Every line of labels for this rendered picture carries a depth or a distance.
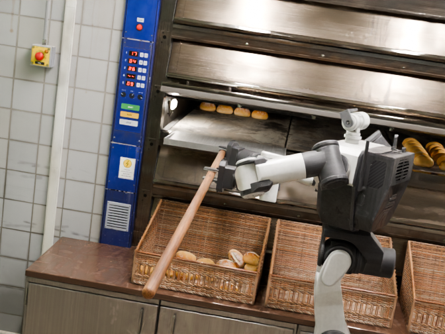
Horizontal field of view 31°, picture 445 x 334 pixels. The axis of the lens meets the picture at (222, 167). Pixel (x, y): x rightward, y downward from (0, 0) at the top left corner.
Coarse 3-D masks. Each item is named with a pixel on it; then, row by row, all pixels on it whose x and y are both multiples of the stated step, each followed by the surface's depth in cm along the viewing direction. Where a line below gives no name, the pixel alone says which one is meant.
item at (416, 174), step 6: (162, 132) 387; (168, 132) 388; (162, 138) 388; (288, 150) 385; (294, 150) 387; (414, 174) 378; (420, 174) 377; (426, 174) 377; (432, 174) 377; (438, 174) 379; (444, 174) 381; (420, 180) 378; (426, 180) 377; (432, 180) 377; (438, 180) 377; (444, 180) 376
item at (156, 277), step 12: (204, 180) 289; (204, 192) 274; (192, 204) 255; (192, 216) 244; (180, 228) 228; (180, 240) 220; (168, 252) 206; (156, 264) 198; (168, 264) 200; (156, 276) 188; (144, 288) 181; (156, 288) 184
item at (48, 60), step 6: (36, 48) 379; (42, 48) 379; (48, 48) 378; (54, 48) 383; (30, 54) 380; (48, 54) 379; (54, 54) 384; (30, 60) 381; (36, 60) 380; (42, 60) 380; (48, 60) 379; (54, 60) 386; (42, 66) 381; (48, 66) 380
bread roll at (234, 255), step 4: (228, 252) 383; (232, 252) 381; (236, 252) 381; (228, 256) 383; (232, 256) 380; (236, 256) 380; (240, 256) 381; (232, 260) 381; (236, 260) 380; (240, 260) 380; (236, 264) 380; (240, 264) 380
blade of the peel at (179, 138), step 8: (168, 136) 368; (176, 136) 379; (184, 136) 382; (192, 136) 385; (200, 136) 388; (208, 136) 391; (168, 144) 358; (176, 144) 358; (184, 144) 357; (192, 144) 357; (200, 144) 357; (208, 144) 357; (216, 144) 372; (224, 144) 375; (240, 144) 381; (248, 144) 384; (256, 144) 387; (264, 144) 390; (272, 152) 373; (280, 152) 375
